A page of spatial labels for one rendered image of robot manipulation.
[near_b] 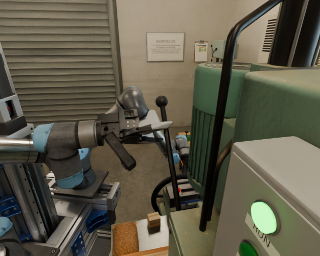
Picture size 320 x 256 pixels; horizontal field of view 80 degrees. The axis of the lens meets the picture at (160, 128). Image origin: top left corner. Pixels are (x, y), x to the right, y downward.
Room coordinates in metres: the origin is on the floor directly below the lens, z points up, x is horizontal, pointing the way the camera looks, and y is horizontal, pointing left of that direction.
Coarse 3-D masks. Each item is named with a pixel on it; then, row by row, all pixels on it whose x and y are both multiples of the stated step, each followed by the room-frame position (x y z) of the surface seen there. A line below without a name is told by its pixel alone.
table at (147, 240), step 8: (160, 208) 0.63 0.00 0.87; (160, 216) 0.56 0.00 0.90; (144, 224) 0.52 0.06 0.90; (168, 224) 0.52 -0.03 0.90; (112, 232) 0.49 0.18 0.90; (144, 232) 0.49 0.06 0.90; (152, 232) 0.49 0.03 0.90; (160, 232) 0.49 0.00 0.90; (168, 232) 0.49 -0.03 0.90; (112, 240) 0.46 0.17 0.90; (144, 240) 0.46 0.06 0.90; (152, 240) 0.46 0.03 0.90; (160, 240) 0.46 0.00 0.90; (168, 240) 0.46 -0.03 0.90; (112, 248) 0.43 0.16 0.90; (144, 248) 0.43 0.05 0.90; (152, 248) 0.43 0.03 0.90
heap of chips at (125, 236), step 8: (120, 224) 0.51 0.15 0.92; (128, 224) 0.50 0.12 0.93; (136, 224) 0.52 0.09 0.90; (120, 232) 0.46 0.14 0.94; (128, 232) 0.46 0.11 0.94; (136, 232) 0.48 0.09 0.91; (120, 240) 0.43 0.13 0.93; (128, 240) 0.43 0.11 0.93; (136, 240) 0.44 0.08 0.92; (120, 248) 0.41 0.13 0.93; (128, 248) 0.41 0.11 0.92; (136, 248) 0.42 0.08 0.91
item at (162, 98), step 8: (160, 96) 0.51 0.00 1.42; (160, 104) 0.50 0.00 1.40; (168, 128) 0.46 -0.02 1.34; (168, 136) 0.44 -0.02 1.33; (168, 144) 0.43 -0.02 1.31; (168, 152) 0.42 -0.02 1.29; (168, 160) 0.41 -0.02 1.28; (176, 184) 0.36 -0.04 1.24; (176, 192) 0.35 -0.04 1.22; (176, 200) 0.34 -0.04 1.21; (176, 208) 0.33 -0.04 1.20
